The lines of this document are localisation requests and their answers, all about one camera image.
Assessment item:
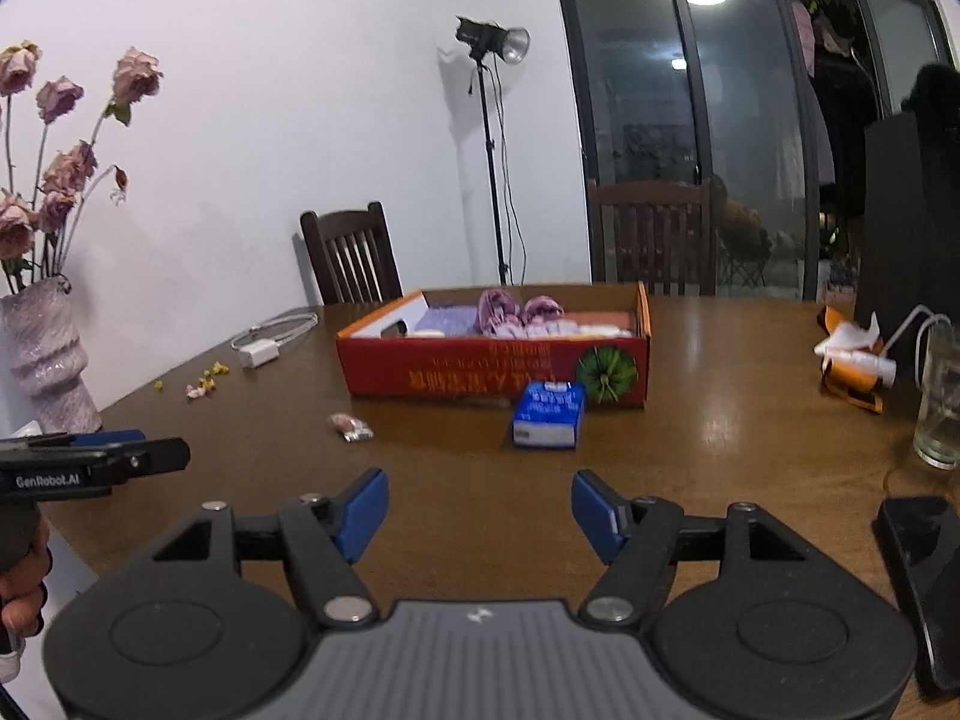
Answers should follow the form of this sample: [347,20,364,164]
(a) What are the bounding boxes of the white coiled cable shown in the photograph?
[227,308,321,355]

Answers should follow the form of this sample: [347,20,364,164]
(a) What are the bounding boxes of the lavender fluffy headband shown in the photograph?
[485,319,633,340]

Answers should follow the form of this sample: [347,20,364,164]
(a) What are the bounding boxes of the purple satin scrunchie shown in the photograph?
[475,288,565,335]

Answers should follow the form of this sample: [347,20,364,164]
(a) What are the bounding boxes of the glass cup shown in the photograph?
[913,323,960,472]

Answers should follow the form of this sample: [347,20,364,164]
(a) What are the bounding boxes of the lavender fabric pouch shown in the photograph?
[413,305,478,337]

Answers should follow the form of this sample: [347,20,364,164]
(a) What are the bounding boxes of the person left hand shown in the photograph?
[2,517,53,683]

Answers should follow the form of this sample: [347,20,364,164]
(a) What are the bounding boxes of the black smartphone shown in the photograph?
[874,496,960,697]

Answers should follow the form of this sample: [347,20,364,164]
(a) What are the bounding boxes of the snack packet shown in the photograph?
[329,413,374,444]

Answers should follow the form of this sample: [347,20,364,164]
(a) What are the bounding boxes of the orange white tube wrapper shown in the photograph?
[814,305,898,415]

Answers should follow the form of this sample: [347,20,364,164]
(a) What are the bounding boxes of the dark wooden chair left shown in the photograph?
[299,202,404,305]

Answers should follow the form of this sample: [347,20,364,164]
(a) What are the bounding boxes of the blue tissue pack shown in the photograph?
[511,382,586,449]

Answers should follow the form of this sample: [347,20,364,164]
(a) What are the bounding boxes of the studio light on stand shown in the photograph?
[454,16,530,286]

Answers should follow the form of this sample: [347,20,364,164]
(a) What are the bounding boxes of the black paper bag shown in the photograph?
[856,64,958,340]

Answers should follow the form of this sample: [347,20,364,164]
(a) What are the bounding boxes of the red cardboard box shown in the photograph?
[337,283,652,408]

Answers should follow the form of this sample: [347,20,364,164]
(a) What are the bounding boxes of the dark wooden chair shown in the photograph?
[587,181,716,296]
[299,202,404,305]

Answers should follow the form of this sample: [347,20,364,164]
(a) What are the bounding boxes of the white power adapter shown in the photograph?
[236,338,280,369]

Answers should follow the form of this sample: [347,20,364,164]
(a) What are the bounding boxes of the dried pink roses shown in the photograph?
[2,41,164,296]

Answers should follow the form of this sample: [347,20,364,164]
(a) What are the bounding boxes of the pink textured vase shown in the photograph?
[2,278,103,434]

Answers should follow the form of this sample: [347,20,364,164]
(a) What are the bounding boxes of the dark wooden chair centre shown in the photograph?
[587,181,716,296]

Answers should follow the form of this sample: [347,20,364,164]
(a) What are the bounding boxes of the white charging cable right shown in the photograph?
[877,304,955,392]

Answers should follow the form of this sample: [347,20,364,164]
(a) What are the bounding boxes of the sliding glass door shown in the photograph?
[560,0,957,302]

